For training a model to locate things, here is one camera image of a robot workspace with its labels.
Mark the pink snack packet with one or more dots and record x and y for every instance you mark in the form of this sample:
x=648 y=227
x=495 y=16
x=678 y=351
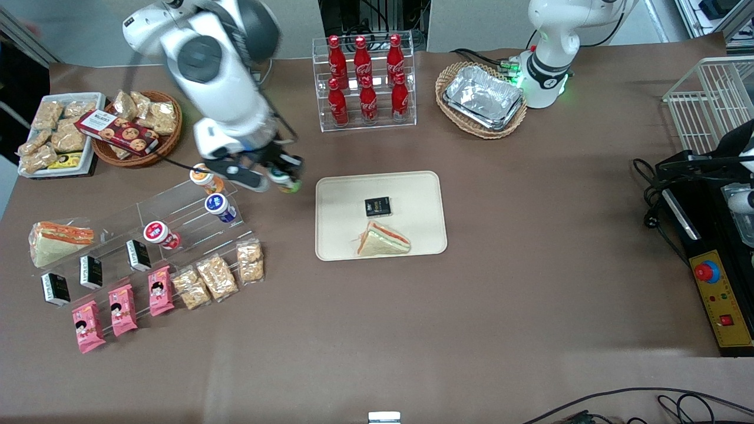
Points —
x=88 y=327
x=122 y=310
x=160 y=291

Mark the wrapped triangle sandwich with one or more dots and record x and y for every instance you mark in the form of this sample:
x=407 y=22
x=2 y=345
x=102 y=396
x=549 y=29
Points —
x=380 y=242
x=56 y=244

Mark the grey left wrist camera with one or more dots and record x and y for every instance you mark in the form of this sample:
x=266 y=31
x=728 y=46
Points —
x=742 y=201

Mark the white rectangular dish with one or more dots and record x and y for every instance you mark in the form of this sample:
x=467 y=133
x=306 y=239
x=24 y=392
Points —
x=99 y=103

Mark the blue gum bottle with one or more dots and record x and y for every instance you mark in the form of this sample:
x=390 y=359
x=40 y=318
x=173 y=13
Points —
x=217 y=204

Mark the clear bag of snacks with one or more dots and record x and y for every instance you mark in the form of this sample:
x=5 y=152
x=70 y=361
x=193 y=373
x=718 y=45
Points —
x=162 y=118
x=38 y=159
x=119 y=151
x=142 y=103
x=124 y=105
x=47 y=115
x=34 y=143
x=79 y=109
x=69 y=138

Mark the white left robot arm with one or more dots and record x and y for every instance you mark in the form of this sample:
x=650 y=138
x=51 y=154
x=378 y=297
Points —
x=554 y=35

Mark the small silver metal block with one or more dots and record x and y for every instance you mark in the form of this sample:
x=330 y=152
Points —
x=384 y=417

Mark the clear cracker packet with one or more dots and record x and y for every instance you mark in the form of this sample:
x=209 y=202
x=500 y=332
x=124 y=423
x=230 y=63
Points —
x=217 y=277
x=250 y=262
x=191 y=288

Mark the clear acrylic bottle rack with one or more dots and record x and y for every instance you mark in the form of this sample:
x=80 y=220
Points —
x=382 y=118

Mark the small black snack box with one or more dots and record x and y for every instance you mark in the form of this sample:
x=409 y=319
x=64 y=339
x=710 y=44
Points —
x=377 y=206
x=56 y=288
x=139 y=255
x=91 y=272

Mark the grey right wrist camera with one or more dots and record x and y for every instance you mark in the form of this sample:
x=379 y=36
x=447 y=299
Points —
x=247 y=179

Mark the black and yellow control box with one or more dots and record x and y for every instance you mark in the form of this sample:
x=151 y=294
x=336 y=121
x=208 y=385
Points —
x=724 y=300

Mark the beige plastic tray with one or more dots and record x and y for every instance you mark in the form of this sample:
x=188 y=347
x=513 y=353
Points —
x=412 y=194

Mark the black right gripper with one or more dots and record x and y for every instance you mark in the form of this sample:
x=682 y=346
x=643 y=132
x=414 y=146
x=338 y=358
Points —
x=276 y=156

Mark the yellow snack packet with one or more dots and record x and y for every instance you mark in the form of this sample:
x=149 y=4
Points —
x=66 y=161

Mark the aluminium foil container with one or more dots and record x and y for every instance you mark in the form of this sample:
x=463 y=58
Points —
x=483 y=97

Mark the orange gum bottle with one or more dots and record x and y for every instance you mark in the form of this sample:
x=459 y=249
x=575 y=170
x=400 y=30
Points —
x=203 y=176

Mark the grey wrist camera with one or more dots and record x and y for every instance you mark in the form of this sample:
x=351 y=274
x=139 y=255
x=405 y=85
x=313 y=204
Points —
x=742 y=201
x=247 y=179

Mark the black equipment rack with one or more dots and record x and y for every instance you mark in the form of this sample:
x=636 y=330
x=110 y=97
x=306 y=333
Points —
x=377 y=17

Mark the round brown wicker basket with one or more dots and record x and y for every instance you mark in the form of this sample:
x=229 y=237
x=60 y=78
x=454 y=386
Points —
x=168 y=147

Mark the green gum bottle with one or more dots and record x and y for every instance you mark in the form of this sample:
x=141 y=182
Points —
x=288 y=185

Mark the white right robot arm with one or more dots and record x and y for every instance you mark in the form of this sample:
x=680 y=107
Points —
x=218 y=94

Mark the red cookie box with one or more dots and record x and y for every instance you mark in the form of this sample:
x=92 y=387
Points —
x=118 y=132

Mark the red emergency stop button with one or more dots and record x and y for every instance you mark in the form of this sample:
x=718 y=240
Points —
x=707 y=271

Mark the red cola bottle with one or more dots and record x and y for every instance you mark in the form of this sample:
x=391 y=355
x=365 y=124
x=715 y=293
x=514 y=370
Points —
x=395 y=56
x=337 y=62
x=369 y=103
x=338 y=106
x=362 y=59
x=400 y=100

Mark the oval light wicker basket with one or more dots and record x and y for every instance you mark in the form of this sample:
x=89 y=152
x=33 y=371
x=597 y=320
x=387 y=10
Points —
x=450 y=115

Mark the clear acrylic stepped stand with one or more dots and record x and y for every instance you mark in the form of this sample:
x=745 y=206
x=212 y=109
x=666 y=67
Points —
x=177 y=206

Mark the red gum bottle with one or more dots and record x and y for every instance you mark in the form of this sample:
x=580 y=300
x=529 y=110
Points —
x=156 y=232

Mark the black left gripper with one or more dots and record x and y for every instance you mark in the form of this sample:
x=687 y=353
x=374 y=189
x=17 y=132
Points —
x=689 y=165

